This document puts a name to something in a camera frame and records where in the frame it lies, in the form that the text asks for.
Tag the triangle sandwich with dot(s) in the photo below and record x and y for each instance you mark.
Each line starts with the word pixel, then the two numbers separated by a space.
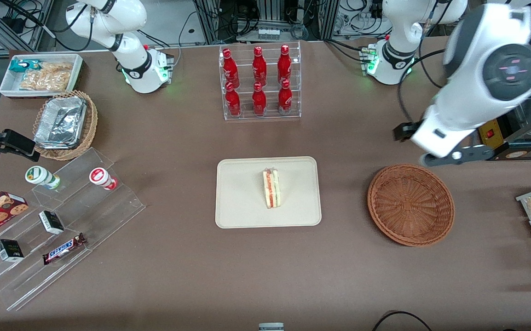
pixel 272 189

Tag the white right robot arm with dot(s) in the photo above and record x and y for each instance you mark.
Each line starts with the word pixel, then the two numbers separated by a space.
pixel 109 23

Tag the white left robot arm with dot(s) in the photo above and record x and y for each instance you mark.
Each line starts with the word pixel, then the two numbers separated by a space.
pixel 468 105

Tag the round brown wicker basket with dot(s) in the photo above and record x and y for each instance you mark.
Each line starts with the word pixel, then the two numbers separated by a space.
pixel 410 204

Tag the oval light wicker basket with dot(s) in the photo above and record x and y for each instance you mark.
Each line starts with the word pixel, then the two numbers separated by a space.
pixel 91 119

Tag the beige plastic tray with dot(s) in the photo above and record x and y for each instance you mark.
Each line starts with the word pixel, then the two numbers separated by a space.
pixel 238 197

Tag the green lid drink cup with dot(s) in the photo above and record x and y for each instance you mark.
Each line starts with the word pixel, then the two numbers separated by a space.
pixel 39 175

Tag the aluminium foil container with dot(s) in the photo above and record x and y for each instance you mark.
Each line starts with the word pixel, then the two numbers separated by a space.
pixel 60 122

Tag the white rectangular bin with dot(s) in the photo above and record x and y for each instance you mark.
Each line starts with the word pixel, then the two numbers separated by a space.
pixel 10 85

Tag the clear bag of crackers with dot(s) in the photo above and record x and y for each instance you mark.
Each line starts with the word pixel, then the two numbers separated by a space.
pixel 47 77

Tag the teal snack packet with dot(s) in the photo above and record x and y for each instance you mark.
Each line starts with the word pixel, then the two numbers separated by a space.
pixel 21 65

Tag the small black box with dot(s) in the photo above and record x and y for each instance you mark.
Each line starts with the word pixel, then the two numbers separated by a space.
pixel 51 222
pixel 9 250

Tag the red lid drink cup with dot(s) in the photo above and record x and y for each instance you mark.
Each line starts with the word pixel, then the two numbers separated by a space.
pixel 99 176

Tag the clear acrylic step display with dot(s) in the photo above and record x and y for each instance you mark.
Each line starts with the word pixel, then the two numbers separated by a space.
pixel 109 211

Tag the Snickers chocolate bar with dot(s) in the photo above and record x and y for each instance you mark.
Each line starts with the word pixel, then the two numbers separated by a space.
pixel 64 248

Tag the red drink bottle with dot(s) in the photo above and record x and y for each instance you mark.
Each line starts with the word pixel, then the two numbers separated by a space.
pixel 259 66
pixel 230 69
pixel 233 102
pixel 259 101
pixel 284 64
pixel 285 99

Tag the clear acrylic bottle rack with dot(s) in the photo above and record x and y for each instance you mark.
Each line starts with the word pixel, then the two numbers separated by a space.
pixel 272 112

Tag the white power strip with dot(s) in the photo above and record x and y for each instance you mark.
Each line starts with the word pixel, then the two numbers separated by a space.
pixel 268 33

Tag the small grey white device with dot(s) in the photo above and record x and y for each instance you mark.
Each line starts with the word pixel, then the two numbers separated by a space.
pixel 271 327

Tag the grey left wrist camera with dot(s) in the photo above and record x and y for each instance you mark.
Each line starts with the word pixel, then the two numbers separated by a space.
pixel 435 158

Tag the aluminium equipment frame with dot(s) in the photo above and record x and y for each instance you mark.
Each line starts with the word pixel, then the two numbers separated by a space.
pixel 270 11

